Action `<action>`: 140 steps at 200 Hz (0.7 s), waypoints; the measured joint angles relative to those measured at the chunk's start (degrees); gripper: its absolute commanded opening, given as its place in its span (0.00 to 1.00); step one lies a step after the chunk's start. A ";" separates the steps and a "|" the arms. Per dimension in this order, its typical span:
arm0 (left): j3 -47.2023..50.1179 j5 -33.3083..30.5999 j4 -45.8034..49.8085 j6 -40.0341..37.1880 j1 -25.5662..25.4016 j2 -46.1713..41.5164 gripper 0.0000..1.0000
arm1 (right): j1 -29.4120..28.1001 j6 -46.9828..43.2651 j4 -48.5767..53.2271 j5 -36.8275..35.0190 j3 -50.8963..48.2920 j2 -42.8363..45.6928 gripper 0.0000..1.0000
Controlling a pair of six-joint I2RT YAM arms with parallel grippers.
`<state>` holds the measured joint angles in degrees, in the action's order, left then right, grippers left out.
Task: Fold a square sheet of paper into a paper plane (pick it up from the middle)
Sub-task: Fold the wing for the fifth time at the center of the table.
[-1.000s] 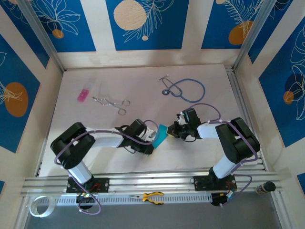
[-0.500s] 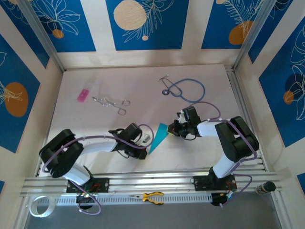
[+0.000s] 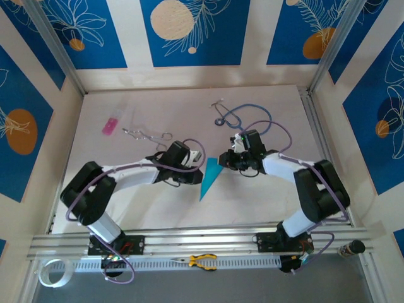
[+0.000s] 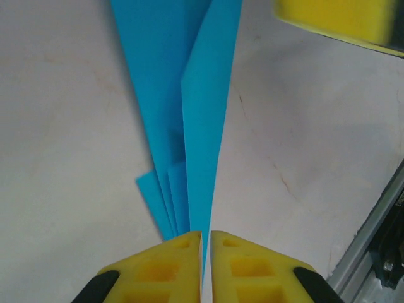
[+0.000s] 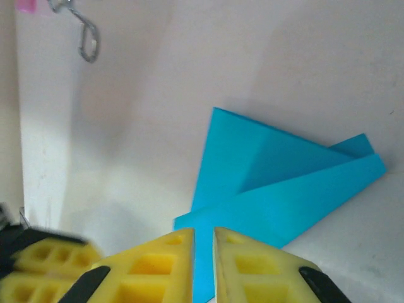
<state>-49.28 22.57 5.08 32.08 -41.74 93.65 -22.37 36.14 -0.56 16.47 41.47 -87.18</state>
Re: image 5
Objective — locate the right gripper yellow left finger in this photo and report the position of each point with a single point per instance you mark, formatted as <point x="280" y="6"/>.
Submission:
<point x="183" y="277"/>

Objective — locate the clear bottle with pink liquid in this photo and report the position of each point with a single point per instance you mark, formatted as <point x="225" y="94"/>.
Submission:
<point x="26" y="4"/>

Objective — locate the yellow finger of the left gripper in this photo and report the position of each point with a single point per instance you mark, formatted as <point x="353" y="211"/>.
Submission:
<point x="72" y="259"/>
<point x="19" y="290"/>

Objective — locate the metal forceps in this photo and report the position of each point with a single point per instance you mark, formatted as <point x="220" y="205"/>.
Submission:
<point x="89" y="59"/>

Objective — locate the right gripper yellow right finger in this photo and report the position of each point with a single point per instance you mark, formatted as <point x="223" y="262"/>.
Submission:
<point x="227" y="284"/>

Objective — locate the blue cloth sheet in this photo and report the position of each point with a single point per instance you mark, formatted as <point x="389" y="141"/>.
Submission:
<point x="284" y="195"/>

